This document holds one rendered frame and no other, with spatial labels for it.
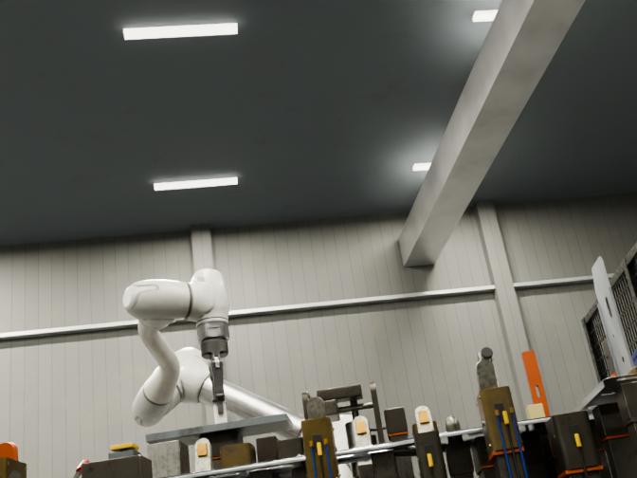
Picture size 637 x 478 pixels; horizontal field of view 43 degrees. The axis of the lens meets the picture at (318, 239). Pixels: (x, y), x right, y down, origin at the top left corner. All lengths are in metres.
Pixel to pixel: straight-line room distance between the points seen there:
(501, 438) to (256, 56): 8.41
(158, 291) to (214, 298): 0.16
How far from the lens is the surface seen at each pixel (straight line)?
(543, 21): 8.50
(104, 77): 9.95
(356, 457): 1.88
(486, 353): 2.02
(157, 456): 2.03
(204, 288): 2.28
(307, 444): 1.63
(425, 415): 2.00
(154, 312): 2.23
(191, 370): 2.78
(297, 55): 9.81
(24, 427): 13.04
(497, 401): 1.61
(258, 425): 2.16
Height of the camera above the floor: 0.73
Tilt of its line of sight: 23 degrees up
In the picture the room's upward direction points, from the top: 8 degrees counter-clockwise
